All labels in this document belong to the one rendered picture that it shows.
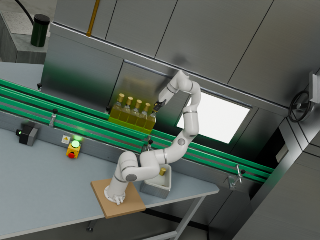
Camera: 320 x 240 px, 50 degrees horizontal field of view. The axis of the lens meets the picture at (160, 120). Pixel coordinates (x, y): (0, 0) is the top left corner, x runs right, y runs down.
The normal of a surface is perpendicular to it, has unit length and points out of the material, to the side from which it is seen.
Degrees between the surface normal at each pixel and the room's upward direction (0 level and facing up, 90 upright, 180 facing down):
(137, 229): 0
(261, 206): 90
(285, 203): 90
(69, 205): 0
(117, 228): 0
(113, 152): 90
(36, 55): 90
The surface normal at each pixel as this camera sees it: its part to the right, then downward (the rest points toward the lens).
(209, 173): -0.04, 0.56
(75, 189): 0.36, -0.76
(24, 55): 0.49, 0.64
